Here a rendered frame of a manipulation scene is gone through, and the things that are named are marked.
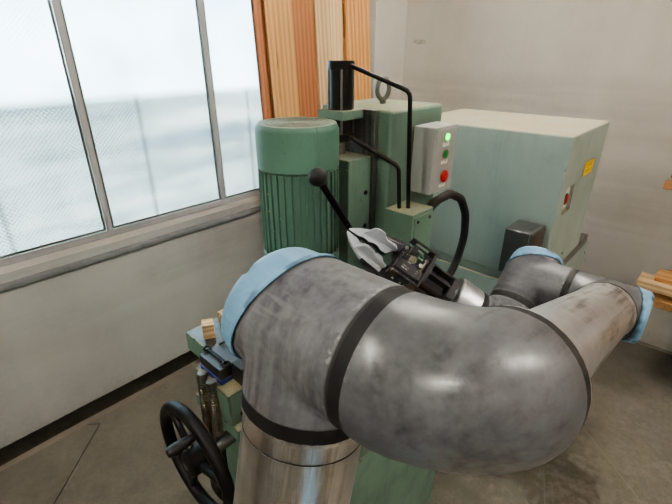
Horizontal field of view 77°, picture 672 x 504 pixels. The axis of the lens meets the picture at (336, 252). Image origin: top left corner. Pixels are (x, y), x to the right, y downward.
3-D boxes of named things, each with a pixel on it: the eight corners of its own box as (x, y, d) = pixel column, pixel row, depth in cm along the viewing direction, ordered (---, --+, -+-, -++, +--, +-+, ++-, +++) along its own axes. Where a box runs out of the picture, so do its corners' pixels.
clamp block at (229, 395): (198, 396, 105) (193, 367, 101) (243, 369, 114) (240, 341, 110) (233, 429, 96) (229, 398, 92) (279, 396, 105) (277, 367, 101)
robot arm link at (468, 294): (467, 295, 82) (443, 337, 79) (447, 280, 82) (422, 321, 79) (491, 287, 73) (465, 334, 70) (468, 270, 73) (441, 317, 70)
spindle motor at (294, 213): (249, 257, 101) (236, 121, 88) (303, 236, 113) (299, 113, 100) (299, 282, 90) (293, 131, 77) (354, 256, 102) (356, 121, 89)
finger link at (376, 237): (362, 208, 74) (406, 239, 74) (355, 219, 80) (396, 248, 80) (353, 222, 73) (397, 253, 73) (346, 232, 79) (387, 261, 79)
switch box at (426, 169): (408, 191, 107) (413, 125, 101) (430, 183, 114) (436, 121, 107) (430, 196, 103) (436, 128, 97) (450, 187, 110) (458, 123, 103)
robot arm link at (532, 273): (577, 280, 81) (551, 335, 77) (517, 262, 88) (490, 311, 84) (578, 252, 74) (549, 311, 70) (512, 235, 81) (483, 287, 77)
